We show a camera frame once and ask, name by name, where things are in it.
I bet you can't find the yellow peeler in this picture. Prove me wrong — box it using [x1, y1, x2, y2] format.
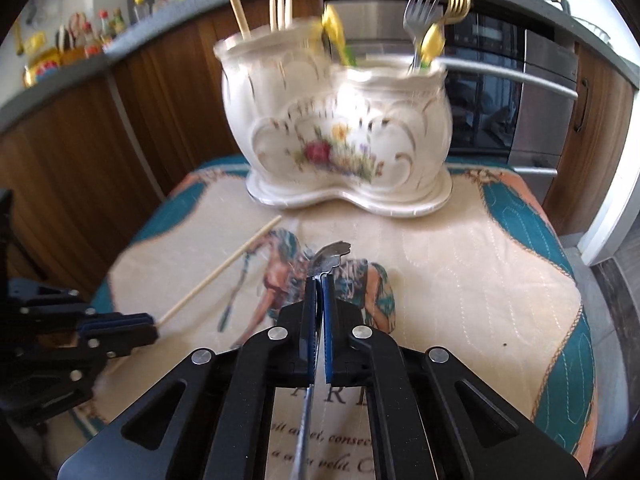
[310, 4, 358, 68]

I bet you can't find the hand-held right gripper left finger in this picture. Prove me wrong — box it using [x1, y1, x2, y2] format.
[57, 275, 321, 480]

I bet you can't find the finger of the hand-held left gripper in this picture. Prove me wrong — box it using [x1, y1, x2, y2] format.
[10, 327, 162, 413]
[10, 277, 158, 341]

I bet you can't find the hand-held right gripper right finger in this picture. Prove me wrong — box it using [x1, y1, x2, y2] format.
[320, 275, 586, 480]

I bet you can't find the wooden knife block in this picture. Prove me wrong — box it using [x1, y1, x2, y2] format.
[55, 25, 83, 63]

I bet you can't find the stainless steel oven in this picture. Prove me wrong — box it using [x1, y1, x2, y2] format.
[330, 0, 581, 191]

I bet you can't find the silver spoon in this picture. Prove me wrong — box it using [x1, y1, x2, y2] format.
[292, 241, 352, 480]

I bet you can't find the gold spoon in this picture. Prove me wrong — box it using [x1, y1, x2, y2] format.
[419, 22, 447, 68]

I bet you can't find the narrow wooden cabinet door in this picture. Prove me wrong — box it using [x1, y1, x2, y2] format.
[542, 42, 640, 233]

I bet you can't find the printed quilted mat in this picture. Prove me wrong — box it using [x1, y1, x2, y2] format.
[90, 155, 598, 480]

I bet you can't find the silver fork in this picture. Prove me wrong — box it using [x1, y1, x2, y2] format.
[404, 0, 447, 73]

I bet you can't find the wide wooden cabinet front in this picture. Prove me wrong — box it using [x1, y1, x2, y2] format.
[0, 0, 326, 301]

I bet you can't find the cream floral ceramic utensil holder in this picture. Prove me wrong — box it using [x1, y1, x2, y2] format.
[213, 24, 453, 218]

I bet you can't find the grey kitchen countertop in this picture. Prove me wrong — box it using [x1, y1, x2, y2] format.
[0, 0, 640, 131]

